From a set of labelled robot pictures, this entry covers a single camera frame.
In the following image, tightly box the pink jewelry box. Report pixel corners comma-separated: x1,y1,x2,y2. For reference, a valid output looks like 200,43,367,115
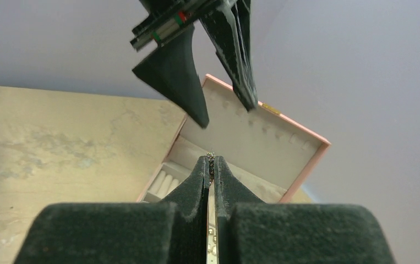
138,74,330,202

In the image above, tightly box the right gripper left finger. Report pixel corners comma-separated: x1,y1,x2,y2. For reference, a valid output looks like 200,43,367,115
14,156,210,263

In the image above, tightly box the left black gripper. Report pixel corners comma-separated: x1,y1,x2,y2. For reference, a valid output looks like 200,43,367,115
130,0,258,129

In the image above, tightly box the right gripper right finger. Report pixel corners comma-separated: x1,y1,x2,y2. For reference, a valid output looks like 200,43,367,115
213,156,395,263

